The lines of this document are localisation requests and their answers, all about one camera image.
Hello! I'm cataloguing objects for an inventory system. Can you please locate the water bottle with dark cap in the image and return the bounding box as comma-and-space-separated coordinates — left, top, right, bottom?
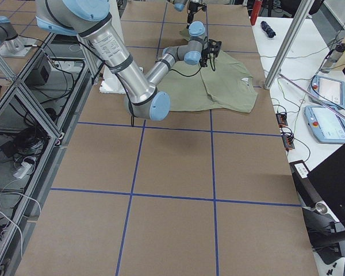
320, 43, 345, 74

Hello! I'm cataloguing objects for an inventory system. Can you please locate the white power strip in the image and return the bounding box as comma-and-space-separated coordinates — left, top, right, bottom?
13, 161, 34, 179

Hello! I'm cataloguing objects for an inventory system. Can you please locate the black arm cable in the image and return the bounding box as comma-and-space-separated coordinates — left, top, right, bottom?
171, 54, 216, 78

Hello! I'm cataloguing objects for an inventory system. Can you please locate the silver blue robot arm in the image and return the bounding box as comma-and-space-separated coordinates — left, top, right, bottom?
167, 0, 204, 29
36, 1, 209, 121

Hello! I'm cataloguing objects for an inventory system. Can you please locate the lower teach pendant tablet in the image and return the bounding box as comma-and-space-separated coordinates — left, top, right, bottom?
304, 105, 345, 144

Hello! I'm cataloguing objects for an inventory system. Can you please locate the aluminium frame post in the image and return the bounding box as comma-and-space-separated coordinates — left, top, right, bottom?
264, 0, 314, 90

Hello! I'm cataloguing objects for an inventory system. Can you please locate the upper teach pendant tablet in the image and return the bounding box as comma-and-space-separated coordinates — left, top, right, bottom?
308, 75, 345, 109

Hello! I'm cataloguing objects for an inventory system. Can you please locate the black monitor on stand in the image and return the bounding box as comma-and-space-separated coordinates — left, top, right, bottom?
290, 143, 345, 265

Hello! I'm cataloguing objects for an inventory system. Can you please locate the olive green long-sleeve shirt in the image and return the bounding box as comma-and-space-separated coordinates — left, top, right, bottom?
159, 28, 259, 113

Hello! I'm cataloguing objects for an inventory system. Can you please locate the white central pedestal column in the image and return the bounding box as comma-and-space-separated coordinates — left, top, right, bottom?
98, 11, 144, 95

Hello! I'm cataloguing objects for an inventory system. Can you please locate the teach pendant tablet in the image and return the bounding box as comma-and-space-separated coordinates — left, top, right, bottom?
308, 75, 345, 109
304, 105, 345, 144

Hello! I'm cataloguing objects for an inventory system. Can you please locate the red cylinder bottle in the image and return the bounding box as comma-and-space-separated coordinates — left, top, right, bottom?
250, 0, 262, 26

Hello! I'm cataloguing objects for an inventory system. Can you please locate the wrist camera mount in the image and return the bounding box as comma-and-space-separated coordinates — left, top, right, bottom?
207, 39, 222, 58

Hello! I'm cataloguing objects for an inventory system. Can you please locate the reacher grabber stick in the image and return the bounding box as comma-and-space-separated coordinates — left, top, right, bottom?
278, 73, 345, 130

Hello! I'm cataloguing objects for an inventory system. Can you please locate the orange black connector board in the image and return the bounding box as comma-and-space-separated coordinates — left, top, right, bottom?
275, 112, 288, 128

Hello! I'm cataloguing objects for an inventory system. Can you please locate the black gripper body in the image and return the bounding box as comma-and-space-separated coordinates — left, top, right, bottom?
200, 48, 210, 67
187, 2, 201, 21

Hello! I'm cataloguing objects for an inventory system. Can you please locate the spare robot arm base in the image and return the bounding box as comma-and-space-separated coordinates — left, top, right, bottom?
0, 16, 29, 58

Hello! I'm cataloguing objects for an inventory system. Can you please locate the folded dark blue umbrella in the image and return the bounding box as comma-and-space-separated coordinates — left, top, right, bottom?
260, 21, 276, 39

